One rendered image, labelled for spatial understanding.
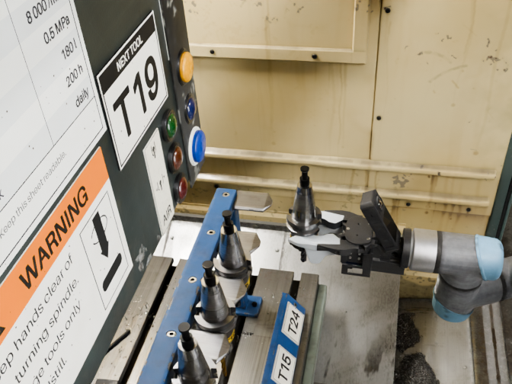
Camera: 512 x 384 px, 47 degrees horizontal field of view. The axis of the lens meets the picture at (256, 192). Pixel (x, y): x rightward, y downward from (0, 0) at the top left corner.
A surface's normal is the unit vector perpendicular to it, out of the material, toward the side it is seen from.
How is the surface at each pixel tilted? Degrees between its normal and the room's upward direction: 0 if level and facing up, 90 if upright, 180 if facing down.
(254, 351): 0
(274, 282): 0
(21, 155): 90
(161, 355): 0
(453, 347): 17
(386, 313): 24
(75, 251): 90
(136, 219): 90
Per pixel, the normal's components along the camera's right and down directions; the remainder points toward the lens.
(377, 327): -0.14, -0.45
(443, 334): -0.35, -0.76
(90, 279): 0.98, 0.09
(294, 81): -0.21, 0.63
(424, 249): -0.17, -0.12
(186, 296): -0.06, -0.77
